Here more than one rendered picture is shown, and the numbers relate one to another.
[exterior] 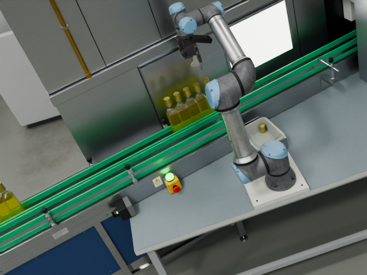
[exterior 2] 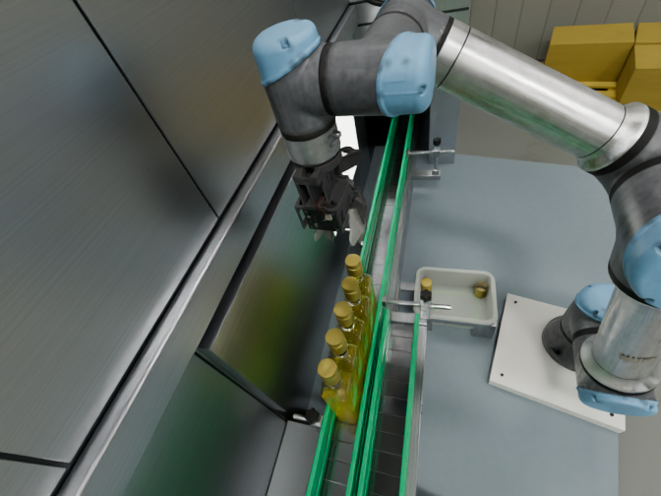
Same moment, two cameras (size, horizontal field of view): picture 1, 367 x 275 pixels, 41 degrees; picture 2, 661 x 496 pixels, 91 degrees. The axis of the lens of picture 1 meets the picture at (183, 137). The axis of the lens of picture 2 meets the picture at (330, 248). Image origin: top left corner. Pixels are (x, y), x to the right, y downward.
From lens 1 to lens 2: 2.11 m
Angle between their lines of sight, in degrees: 38
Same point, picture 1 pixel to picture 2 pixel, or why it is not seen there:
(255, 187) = (567, 389)
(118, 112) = not seen: outside the picture
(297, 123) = (445, 249)
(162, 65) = (254, 292)
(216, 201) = (543, 479)
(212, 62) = not seen: hidden behind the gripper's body
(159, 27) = (198, 180)
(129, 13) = (50, 147)
